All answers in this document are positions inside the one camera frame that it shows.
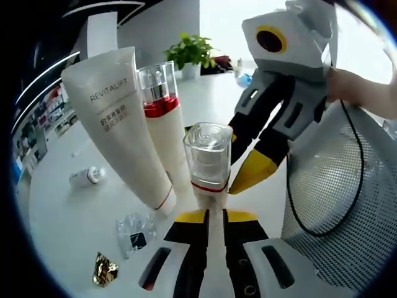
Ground dark red bag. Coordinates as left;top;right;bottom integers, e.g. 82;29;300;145
200;55;233;75

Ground blue white packet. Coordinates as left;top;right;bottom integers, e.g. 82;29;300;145
237;73;256;88

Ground white skincare tube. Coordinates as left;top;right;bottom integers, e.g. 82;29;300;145
61;46;177;217

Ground white mesh office chair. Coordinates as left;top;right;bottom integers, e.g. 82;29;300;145
280;99;397;294

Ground silver skincare sachet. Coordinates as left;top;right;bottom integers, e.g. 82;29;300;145
116;212;159;260

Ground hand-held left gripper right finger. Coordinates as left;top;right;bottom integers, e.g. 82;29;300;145
223;209;333;298

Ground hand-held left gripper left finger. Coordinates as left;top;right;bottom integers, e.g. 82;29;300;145
135;208;209;298

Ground large white skincare pump bottle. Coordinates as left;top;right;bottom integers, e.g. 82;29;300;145
136;61;201;205

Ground person's right hand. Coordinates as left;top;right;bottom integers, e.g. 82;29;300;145
324;66;363;106

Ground black cable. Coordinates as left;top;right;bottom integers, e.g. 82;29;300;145
285;98;365;238

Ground green potted plant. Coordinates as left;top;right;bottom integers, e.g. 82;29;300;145
164;32;218;80

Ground gold skincare sachet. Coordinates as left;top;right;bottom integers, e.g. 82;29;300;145
92;251;120;288

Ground small skincare bottle red label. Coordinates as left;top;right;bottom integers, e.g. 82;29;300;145
182;122;234;249

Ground storage shelves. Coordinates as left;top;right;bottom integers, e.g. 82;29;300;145
12;85;78;174

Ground small skincare bottle grey label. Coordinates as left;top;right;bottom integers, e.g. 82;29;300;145
69;166;107;189

